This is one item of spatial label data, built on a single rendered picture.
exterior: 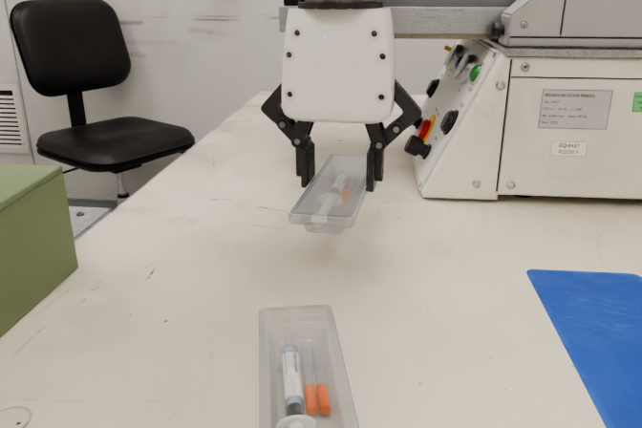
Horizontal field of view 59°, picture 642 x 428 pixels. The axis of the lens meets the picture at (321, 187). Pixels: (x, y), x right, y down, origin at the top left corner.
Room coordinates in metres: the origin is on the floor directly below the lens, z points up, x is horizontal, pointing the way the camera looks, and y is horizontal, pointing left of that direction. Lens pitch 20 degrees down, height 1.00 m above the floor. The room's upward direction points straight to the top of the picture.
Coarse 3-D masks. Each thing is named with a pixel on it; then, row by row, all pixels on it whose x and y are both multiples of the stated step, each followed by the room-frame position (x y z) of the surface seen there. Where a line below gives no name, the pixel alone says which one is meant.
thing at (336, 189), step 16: (336, 160) 0.59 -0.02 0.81; (352, 160) 0.59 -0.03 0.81; (320, 176) 0.54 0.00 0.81; (336, 176) 0.54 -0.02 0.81; (352, 176) 0.54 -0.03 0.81; (304, 192) 0.49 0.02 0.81; (320, 192) 0.49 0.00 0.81; (336, 192) 0.49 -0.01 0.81; (352, 192) 0.49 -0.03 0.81; (304, 208) 0.45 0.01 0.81; (320, 208) 0.45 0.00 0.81; (336, 208) 0.45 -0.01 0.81; (352, 208) 0.45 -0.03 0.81
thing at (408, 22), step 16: (400, 16) 0.70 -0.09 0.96; (416, 16) 0.70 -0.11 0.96; (432, 16) 0.69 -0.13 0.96; (448, 16) 0.69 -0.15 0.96; (464, 16) 0.69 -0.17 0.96; (480, 16) 0.69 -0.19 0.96; (496, 16) 0.69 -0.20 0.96; (400, 32) 0.70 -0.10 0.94; (416, 32) 0.70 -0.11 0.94; (432, 32) 0.69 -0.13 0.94; (448, 32) 0.69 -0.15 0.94; (464, 32) 0.69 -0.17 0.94; (480, 32) 0.69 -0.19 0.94
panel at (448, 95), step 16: (448, 48) 0.91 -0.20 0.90; (464, 48) 0.85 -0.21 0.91; (480, 48) 0.75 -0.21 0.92; (480, 64) 0.68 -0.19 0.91; (448, 80) 0.84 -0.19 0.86; (480, 80) 0.66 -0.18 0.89; (432, 96) 0.90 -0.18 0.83; (448, 96) 0.78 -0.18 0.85; (464, 96) 0.69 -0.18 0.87; (432, 112) 0.84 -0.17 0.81; (464, 112) 0.65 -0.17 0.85; (432, 128) 0.77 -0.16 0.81; (448, 128) 0.67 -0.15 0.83; (432, 144) 0.72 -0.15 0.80; (416, 160) 0.76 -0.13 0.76; (432, 160) 0.67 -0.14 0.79
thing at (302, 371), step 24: (264, 312) 0.35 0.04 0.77; (288, 312) 0.35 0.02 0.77; (312, 312) 0.35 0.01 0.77; (264, 336) 0.32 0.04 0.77; (288, 336) 0.32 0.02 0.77; (312, 336) 0.32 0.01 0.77; (336, 336) 0.32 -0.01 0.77; (264, 360) 0.30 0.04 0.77; (288, 360) 0.30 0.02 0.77; (312, 360) 0.30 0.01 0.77; (336, 360) 0.30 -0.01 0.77; (264, 384) 0.28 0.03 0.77; (288, 384) 0.28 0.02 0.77; (312, 384) 0.28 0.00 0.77; (336, 384) 0.28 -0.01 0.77; (264, 408) 0.26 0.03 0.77; (288, 408) 0.26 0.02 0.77; (312, 408) 0.26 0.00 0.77; (336, 408) 0.26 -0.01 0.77
